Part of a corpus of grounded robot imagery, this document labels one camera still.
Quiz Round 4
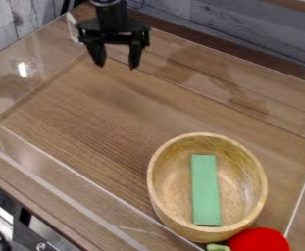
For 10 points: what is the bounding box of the brown wooden bowl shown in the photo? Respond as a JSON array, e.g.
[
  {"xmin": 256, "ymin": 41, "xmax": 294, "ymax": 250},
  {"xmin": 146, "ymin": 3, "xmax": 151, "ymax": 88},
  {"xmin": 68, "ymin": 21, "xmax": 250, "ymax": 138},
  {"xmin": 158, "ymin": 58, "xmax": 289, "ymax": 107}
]
[{"xmin": 147, "ymin": 132, "xmax": 268, "ymax": 243}]

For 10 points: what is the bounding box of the clear acrylic enclosure wall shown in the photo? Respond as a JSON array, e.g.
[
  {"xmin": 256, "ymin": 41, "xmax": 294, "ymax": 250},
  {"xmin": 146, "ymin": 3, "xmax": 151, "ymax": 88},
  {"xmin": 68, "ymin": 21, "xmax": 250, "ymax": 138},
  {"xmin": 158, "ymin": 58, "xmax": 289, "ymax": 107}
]
[{"xmin": 0, "ymin": 124, "xmax": 203, "ymax": 251}]

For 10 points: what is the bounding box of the red round plush toy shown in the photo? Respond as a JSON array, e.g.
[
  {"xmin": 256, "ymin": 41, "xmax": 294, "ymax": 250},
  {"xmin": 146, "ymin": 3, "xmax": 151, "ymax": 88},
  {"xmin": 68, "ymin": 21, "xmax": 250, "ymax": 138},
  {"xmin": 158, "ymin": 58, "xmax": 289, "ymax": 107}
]
[{"xmin": 227, "ymin": 227, "xmax": 290, "ymax": 251}]

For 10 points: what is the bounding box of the green rectangular block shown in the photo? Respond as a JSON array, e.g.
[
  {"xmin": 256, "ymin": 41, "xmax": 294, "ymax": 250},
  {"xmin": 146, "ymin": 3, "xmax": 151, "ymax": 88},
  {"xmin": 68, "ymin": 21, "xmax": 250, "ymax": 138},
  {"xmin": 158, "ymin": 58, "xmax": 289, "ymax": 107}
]
[{"xmin": 191, "ymin": 154, "xmax": 221, "ymax": 226}]

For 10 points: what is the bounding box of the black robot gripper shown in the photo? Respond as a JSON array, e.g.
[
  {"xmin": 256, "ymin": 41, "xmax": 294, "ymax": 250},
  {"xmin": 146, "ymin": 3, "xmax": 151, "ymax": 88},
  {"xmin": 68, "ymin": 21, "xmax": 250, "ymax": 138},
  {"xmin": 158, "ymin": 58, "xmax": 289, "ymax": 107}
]
[{"xmin": 76, "ymin": 3, "xmax": 151, "ymax": 70}]

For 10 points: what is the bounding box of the black metal table bracket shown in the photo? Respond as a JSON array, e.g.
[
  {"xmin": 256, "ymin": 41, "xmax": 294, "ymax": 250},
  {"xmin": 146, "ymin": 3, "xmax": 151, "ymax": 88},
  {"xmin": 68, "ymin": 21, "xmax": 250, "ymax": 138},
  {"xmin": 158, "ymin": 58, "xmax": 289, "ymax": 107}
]
[{"xmin": 12, "ymin": 207, "xmax": 59, "ymax": 251}]

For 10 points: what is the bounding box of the small green toy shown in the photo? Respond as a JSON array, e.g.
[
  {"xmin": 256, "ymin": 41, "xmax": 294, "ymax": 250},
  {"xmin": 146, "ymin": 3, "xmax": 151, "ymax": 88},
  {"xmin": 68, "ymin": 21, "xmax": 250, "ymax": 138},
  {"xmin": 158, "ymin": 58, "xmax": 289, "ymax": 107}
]
[{"xmin": 206, "ymin": 243, "xmax": 230, "ymax": 251}]

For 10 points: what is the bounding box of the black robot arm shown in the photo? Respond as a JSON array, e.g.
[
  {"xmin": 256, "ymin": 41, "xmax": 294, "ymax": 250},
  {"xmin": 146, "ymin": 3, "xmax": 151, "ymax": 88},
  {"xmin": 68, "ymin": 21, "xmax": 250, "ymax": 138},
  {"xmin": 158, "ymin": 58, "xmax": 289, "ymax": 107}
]
[{"xmin": 76, "ymin": 0, "xmax": 151, "ymax": 70}]

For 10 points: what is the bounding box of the clear acrylic corner bracket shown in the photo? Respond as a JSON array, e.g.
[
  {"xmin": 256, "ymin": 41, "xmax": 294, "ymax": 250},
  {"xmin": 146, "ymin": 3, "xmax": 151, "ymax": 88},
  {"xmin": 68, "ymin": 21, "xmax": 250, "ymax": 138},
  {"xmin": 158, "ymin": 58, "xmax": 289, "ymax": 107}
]
[{"xmin": 65, "ymin": 12, "xmax": 84, "ymax": 46}]

